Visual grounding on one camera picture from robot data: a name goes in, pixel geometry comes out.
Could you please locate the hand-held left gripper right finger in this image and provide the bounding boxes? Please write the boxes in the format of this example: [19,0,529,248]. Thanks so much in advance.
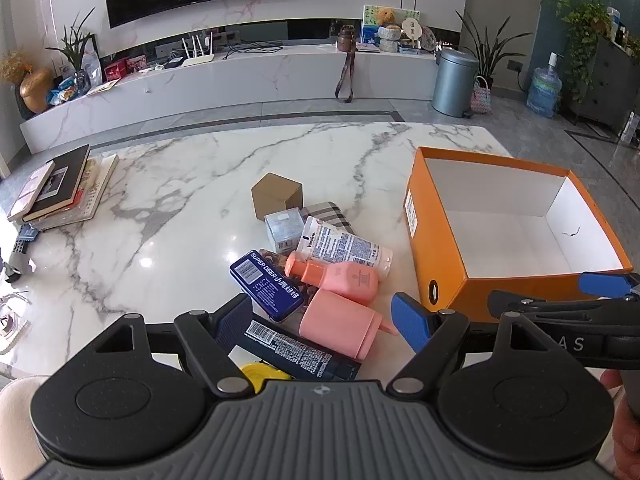
[387,292,551,396]

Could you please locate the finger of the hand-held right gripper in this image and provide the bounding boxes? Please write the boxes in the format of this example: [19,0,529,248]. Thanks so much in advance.
[487,289,616,322]
[579,271,640,302]

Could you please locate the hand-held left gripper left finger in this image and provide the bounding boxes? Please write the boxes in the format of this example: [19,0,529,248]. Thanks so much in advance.
[84,293,255,398]

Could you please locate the blue tin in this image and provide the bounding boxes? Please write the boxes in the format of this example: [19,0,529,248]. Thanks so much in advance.
[229,249,306,322]

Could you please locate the yellow plastic case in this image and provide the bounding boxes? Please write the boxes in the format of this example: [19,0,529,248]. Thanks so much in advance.
[240,362,293,393]

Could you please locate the pink pump bottle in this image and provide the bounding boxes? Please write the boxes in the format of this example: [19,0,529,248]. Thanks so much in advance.
[284,251,382,306]

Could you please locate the navy tube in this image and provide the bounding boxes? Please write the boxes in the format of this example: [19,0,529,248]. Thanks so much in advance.
[235,312,361,382]

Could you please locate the pink plastic cup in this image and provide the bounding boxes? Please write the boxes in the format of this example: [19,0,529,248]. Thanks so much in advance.
[299,290,401,361]

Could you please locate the orange-rimmed white box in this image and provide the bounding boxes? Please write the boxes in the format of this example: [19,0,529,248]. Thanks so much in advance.
[403,146,633,323]

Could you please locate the small silver box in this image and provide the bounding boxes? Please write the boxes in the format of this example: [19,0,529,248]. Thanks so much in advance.
[264,208,307,256]

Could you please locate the white lotion tube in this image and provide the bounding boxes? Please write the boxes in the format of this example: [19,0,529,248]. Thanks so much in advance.
[297,216,394,280]

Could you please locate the gold-brown cube box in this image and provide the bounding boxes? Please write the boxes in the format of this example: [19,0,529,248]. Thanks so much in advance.
[251,172,304,222]

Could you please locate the plaid pouch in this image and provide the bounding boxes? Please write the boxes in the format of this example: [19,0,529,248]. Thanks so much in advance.
[299,201,357,236]

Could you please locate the person's right hand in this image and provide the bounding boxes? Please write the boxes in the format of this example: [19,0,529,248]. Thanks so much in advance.
[600,369,640,480]

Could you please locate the grey dresser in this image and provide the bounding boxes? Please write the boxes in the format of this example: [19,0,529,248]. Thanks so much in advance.
[575,37,640,136]

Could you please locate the blue water jug with pump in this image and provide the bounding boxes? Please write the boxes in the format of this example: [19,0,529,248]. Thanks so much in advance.
[526,52,561,119]

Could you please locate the woven basket bag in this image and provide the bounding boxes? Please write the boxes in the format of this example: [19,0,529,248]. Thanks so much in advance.
[469,75,495,117]

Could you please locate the black notebook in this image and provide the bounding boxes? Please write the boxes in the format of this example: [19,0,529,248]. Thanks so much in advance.
[22,145,91,222]

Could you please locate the white marble TV console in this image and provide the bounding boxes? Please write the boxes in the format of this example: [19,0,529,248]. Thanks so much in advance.
[19,42,441,156]

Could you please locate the grey pedal trash can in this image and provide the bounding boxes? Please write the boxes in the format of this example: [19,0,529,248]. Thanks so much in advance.
[431,49,480,118]

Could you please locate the beige sofa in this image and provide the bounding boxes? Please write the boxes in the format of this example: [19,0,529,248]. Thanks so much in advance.
[0,375,51,480]

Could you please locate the white booklet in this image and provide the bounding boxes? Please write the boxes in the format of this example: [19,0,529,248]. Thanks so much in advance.
[7,161,56,222]

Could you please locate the trailing ivy plant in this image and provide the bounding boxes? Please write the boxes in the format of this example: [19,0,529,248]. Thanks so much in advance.
[555,0,613,106]

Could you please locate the white router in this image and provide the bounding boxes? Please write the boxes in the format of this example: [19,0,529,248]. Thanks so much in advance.
[180,31,217,67]

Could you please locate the long-leaf potted plant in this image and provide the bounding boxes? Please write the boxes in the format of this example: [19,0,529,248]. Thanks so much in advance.
[455,10,536,91]

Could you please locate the paper envelope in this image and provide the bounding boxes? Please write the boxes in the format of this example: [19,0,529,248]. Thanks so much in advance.
[86,79,122,97]

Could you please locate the round patterned box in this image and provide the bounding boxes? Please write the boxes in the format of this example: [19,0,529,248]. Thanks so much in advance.
[377,25,403,53]

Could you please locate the blue snack packet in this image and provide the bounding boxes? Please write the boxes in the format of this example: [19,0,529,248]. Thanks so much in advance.
[47,77,81,107]

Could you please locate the white packet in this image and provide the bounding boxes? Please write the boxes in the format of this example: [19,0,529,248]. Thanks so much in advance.
[80,52,103,86]

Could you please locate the green painting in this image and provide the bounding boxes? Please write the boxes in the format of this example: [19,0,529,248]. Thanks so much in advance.
[362,4,421,46]

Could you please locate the gold vase with dried flowers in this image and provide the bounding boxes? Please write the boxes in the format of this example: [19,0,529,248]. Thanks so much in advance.
[0,50,55,114]

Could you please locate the green plant in glass vase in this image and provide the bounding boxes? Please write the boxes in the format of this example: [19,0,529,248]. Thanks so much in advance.
[46,7,98,93]

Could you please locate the black cables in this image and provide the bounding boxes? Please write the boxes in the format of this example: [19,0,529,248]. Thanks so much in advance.
[220,41,287,61]

